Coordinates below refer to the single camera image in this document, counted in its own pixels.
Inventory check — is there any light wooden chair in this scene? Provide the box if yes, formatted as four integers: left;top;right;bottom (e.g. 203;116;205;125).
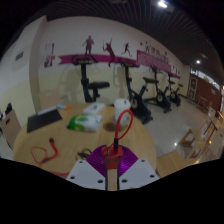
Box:
0;109;23;149
155;128;204;178

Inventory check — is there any black flat mat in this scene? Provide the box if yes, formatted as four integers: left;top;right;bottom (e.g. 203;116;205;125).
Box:
26;107;64;134

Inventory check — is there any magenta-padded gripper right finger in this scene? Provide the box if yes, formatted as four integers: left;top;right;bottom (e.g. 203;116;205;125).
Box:
117;144;160;191

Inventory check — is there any black exercise bike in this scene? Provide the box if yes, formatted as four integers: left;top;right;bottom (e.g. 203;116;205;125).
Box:
166;73;184;108
70;54;111;103
118;59;154;125
143;66;173;114

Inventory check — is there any white plastic cup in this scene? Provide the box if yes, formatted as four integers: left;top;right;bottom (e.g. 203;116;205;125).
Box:
113;98;132;126

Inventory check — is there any red charger block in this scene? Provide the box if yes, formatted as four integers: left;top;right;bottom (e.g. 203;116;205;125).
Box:
101;144;124;171

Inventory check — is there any blue and orange pen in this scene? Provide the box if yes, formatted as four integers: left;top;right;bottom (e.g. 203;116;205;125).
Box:
55;103;71;111

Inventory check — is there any red charging cable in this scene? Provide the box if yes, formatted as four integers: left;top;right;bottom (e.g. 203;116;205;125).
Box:
113;109;134;150

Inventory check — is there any dark wall sign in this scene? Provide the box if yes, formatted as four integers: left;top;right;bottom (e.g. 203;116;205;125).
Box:
14;51;24;62

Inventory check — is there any orange-red loose cable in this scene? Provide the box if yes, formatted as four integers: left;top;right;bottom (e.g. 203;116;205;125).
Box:
30;137;59;166

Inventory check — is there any wall poster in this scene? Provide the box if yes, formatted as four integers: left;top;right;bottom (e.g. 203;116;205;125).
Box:
44;42;55;68

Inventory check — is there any green and white wipes pack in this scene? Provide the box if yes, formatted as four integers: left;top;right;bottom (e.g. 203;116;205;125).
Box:
66;114;103;133

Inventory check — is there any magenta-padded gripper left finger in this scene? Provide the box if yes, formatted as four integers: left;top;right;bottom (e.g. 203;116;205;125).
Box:
65;144;108;191

